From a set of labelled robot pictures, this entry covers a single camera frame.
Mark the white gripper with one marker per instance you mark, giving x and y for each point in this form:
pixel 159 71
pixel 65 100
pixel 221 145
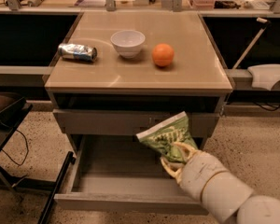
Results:
pixel 200 172

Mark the green jalapeno chip bag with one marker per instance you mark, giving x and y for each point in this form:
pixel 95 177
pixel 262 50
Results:
pixel 162 136

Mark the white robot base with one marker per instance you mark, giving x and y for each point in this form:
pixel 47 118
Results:
pixel 264 76

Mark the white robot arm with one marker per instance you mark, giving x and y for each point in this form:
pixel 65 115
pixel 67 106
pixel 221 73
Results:
pixel 228 199

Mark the open middle drawer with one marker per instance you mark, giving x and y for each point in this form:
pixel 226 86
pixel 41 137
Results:
pixel 117 173

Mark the grey drawer cabinet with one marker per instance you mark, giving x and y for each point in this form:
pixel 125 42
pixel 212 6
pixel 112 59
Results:
pixel 195 81

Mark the closed upper drawer front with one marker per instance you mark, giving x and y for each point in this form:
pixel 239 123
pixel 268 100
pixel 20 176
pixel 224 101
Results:
pixel 76 121

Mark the orange fruit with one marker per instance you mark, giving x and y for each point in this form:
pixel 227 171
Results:
pixel 163 55

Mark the white bowl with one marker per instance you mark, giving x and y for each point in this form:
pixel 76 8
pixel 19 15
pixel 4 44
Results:
pixel 127 43

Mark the crushed silver soda can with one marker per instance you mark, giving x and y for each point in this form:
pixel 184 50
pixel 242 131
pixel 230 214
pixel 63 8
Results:
pixel 77 52

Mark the white stick with tip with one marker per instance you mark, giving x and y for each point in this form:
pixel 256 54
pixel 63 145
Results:
pixel 265 23

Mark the dark cart at left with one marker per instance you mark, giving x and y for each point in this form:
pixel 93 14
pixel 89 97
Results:
pixel 13 110

